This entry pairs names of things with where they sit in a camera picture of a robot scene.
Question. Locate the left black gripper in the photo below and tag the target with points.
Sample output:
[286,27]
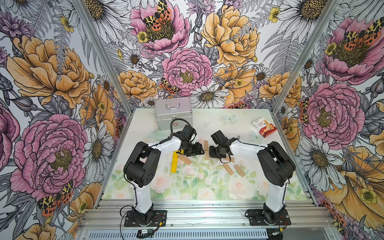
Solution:
[198,148]

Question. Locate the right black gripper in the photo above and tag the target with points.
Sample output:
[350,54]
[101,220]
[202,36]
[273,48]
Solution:
[212,155]

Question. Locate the yellow short block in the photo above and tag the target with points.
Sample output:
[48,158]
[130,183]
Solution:
[175,155]
[174,165]

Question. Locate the wooden block diagonal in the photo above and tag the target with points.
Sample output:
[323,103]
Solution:
[228,169]

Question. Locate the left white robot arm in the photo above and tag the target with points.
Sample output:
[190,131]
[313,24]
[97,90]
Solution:
[140,169]

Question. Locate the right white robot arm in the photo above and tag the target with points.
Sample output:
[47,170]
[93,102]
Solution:
[277,166]

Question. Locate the silver metal case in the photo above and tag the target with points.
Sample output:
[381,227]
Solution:
[168,109]

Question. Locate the red white snack box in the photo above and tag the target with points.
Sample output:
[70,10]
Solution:
[263,127]

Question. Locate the small green circuit board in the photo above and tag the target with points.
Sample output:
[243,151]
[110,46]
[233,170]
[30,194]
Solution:
[144,232]

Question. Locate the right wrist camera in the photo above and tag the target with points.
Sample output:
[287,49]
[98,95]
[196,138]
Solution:
[221,140]

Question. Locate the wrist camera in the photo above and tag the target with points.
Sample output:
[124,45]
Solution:
[188,133]
[221,140]

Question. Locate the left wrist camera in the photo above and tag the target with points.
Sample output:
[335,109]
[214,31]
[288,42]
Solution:
[188,133]

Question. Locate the aluminium front rail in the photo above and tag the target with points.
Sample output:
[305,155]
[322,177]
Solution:
[204,214]

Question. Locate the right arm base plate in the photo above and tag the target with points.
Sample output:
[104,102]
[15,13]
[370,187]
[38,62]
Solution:
[260,217]

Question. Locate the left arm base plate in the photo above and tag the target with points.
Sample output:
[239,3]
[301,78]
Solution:
[152,218]

